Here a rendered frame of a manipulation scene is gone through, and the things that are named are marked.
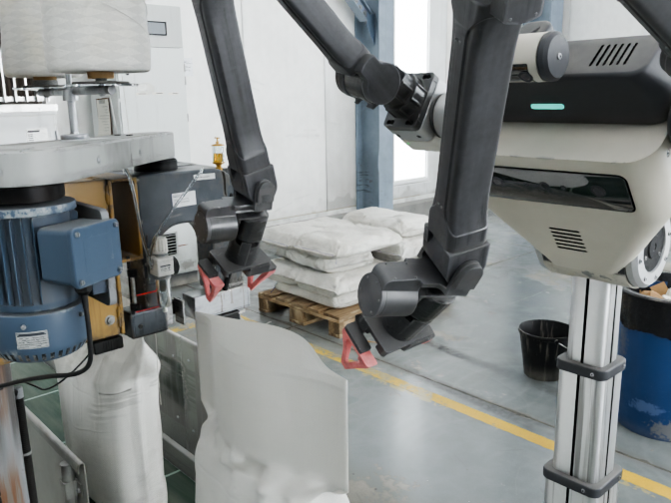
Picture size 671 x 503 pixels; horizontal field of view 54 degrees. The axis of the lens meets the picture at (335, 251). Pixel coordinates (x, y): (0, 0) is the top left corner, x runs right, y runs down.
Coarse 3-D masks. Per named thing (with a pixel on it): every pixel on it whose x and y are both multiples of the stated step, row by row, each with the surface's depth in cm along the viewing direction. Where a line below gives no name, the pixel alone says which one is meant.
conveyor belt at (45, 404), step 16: (16, 368) 278; (32, 368) 278; (48, 368) 277; (16, 384) 262; (48, 384) 262; (32, 400) 248; (48, 400) 248; (48, 416) 235; (176, 480) 195; (192, 480) 194; (176, 496) 187; (192, 496) 187
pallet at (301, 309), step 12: (276, 288) 471; (264, 300) 462; (276, 300) 451; (288, 300) 447; (300, 300) 443; (300, 312) 435; (312, 312) 426; (324, 312) 417; (336, 312) 416; (348, 312) 416; (360, 312) 421; (300, 324) 437; (336, 324) 410; (336, 336) 413
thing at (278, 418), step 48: (240, 336) 133; (288, 336) 126; (240, 384) 115; (288, 384) 110; (336, 384) 104; (240, 432) 118; (288, 432) 112; (336, 432) 107; (240, 480) 120; (288, 480) 114; (336, 480) 109
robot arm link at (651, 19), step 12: (624, 0) 66; (636, 0) 65; (648, 0) 66; (660, 0) 66; (636, 12) 68; (648, 12) 67; (660, 12) 68; (648, 24) 70; (660, 24) 69; (660, 36) 71; (660, 48) 78; (660, 60) 83
